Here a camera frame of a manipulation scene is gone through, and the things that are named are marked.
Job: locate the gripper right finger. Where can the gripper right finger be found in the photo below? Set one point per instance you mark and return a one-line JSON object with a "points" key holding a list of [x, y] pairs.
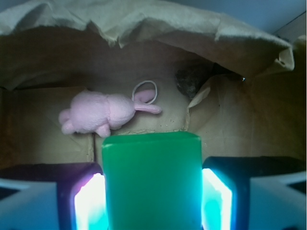
{"points": [[254, 193]]}

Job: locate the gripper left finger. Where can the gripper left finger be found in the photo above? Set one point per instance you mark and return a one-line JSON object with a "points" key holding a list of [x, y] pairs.
{"points": [[65, 196]]}

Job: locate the green rectangular block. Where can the green rectangular block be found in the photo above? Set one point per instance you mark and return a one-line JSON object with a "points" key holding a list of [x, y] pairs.
{"points": [[153, 181]]}

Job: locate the pink plush bunny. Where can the pink plush bunny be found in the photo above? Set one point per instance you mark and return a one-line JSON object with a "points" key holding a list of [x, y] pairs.
{"points": [[94, 112]]}

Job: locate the brown paper bag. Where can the brown paper bag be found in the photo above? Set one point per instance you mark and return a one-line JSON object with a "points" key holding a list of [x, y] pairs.
{"points": [[253, 104]]}

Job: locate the dark brown rock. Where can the dark brown rock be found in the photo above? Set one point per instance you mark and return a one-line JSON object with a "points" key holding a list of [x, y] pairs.
{"points": [[190, 80]]}

